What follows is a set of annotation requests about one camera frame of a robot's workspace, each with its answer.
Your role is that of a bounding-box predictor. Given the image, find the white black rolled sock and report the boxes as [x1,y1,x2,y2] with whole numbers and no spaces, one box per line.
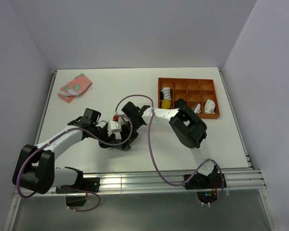
[193,103,201,114]

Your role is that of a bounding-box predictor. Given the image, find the pink green patterned socks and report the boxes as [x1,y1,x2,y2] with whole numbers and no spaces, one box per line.
[57,73,92,103]

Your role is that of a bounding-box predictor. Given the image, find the white black striped sock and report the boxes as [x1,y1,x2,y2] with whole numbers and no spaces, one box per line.
[159,87,171,101]

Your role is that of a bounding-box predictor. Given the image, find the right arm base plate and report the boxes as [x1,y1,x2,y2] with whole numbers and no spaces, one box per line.
[183,174,227,190]

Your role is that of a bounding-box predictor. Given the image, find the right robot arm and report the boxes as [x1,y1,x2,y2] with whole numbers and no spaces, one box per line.
[122,102,220,188]

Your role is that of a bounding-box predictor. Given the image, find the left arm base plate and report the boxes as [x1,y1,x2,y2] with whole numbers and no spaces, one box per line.
[55,177,100,194]

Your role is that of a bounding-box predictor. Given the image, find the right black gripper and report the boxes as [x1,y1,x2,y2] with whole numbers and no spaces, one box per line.
[120,119,141,149]

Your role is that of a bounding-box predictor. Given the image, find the orange compartment tray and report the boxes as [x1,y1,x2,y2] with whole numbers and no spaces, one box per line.
[158,78,220,119]

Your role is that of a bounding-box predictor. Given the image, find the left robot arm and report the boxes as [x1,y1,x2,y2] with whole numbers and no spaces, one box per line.
[12,109,124,198]

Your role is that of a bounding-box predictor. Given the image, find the aluminium frame rail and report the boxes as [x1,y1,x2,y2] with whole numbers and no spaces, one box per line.
[13,168,267,198]

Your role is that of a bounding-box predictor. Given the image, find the yellow rolled sock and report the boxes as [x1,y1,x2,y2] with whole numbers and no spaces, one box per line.
[161,100,171,109]

